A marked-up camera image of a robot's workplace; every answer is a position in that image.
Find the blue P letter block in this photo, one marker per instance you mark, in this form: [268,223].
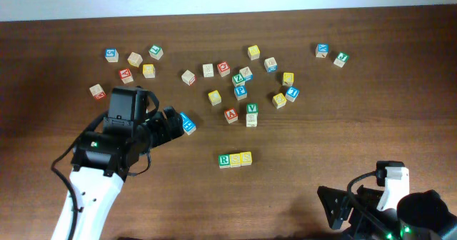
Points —
[240,92]

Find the green V letter block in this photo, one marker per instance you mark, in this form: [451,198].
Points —
[252,108]

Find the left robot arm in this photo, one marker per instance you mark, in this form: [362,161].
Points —
[103,154]

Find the green J letter block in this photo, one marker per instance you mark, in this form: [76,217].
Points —
[341,59]

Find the plain white wooden block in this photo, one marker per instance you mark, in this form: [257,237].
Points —
[251,120]

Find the blue double block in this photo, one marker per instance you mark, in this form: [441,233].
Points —
[189,127]

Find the red letter block far left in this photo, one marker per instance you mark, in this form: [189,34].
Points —
[126,76]

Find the red A letter block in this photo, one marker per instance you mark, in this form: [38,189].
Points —
[231,115]

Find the yellow block right centre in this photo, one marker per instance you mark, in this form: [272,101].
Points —
[288,79]

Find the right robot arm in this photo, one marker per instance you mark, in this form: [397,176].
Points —
[421,215]

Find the tan block red side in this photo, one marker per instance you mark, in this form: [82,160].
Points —
[97,91]

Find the green R letter block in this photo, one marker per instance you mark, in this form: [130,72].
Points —
[224,161]

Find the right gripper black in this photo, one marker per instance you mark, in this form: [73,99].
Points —
[364,196]

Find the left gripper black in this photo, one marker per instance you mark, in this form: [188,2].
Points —
[166,133]

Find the green Z letter block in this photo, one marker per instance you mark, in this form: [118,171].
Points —
[238,80]

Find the tan block red edge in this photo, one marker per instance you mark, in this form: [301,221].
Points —
[188,77]

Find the blue S letter block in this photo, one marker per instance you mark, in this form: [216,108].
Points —
[111,55]

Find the blue I letter block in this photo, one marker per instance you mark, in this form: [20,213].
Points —
[292,93]

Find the yellow E letter block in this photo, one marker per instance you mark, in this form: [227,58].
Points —
[279,100]

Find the blue X letter block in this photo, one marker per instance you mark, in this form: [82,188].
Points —
[322,50]

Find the green L letter block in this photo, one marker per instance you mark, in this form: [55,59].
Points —
[156,52]

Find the red O letter block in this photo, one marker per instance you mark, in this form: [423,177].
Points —
[224,69]

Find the tan block blue D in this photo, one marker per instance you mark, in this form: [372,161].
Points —
[270,64]

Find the yellow C letter block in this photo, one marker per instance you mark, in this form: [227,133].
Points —
[214,97]

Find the tan feather blue L block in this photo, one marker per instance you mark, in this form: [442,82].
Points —
[246,73]

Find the yellow G letter block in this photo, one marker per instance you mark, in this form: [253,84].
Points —
[148,70]

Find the tan I side block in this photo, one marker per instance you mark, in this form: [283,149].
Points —
[208,70]

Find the plain tan wooden block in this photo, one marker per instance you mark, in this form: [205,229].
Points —
[135,59]

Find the yellow S letter block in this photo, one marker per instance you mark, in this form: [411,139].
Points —
[235,160]

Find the yellow block top centre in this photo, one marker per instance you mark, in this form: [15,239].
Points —
[254,52]

